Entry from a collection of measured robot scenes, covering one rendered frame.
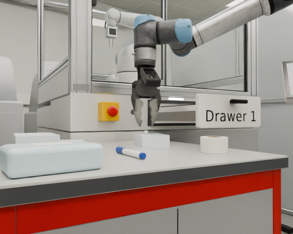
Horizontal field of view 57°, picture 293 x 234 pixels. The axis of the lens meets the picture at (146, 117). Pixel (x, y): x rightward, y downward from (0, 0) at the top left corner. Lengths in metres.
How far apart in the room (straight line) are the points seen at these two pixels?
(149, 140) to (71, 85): 0.39
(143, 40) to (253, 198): 0.56
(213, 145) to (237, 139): 0.80
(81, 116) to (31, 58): 3.29
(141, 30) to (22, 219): 0.67
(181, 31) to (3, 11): 3.67
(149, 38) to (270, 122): 2.06
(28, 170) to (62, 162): 0.05
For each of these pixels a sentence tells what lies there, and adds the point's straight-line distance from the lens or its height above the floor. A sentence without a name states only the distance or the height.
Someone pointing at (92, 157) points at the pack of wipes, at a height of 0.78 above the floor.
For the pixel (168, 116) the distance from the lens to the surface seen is 1.04.
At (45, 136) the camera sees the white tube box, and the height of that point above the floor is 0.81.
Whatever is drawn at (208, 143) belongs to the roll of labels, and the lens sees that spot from 0.69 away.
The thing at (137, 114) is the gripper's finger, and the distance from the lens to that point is 0.88.
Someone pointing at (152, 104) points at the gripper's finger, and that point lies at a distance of 0.89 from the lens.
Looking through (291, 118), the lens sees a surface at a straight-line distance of 2.71.
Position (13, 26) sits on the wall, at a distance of 4.34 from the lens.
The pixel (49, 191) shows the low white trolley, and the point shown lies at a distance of 0.42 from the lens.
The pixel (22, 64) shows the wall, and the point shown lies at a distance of 4.24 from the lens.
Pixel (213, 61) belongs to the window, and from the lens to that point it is 1.42.
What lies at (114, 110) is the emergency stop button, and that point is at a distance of 1.00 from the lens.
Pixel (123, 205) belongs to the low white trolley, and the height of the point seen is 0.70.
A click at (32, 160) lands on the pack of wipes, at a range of 0.43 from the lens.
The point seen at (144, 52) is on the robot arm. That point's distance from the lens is 0.90.
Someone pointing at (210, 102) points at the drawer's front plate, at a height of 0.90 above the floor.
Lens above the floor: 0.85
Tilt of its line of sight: level
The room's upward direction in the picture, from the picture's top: straight up
